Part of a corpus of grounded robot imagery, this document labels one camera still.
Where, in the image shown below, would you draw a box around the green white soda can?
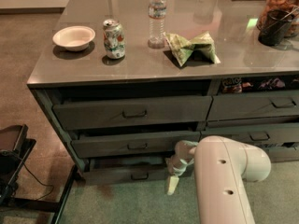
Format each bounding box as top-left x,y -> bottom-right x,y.
103,19 -> 125,60

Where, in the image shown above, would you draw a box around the clear plastic water bottle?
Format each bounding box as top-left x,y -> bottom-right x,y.
148,0 -> 166,49

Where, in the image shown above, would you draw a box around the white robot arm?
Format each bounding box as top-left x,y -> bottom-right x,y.
165,135 -> 271,224

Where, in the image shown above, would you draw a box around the black cable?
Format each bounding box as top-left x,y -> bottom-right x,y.
18,159 -> 55,203

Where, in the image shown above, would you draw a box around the black metal stand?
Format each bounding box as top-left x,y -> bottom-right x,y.
0,123 -> 80,224

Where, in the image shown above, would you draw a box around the green chip bag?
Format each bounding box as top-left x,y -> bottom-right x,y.
164,32 -> 221,67

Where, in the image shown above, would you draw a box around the snack bags in shelf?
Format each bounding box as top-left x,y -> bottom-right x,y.
220,75 -> 299,93

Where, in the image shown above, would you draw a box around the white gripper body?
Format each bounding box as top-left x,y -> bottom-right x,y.
165,140 -> 198,176

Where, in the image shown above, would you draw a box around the grey drawer cabinet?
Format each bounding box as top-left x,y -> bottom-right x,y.
28,0 -> 299,174

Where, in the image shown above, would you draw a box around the white paper bowl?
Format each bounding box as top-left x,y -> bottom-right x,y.
52,26 -> 95,52

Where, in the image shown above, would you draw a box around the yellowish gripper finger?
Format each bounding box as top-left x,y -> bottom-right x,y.
166,175 -> 179,195

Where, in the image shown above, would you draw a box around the black cup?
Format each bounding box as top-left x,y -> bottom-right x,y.
258,9 -> 294,46

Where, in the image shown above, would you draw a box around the grey drawer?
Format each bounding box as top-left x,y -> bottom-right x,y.
201,123 -> 299,145
82,155 -> 166,185
207,91 -> 299,121
53,95 -> 211,131
71,131 -> 200,158
265,147 -> 299,162

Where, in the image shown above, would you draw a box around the large snack jar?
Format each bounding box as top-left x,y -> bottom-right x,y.
257,0 -> 299,37

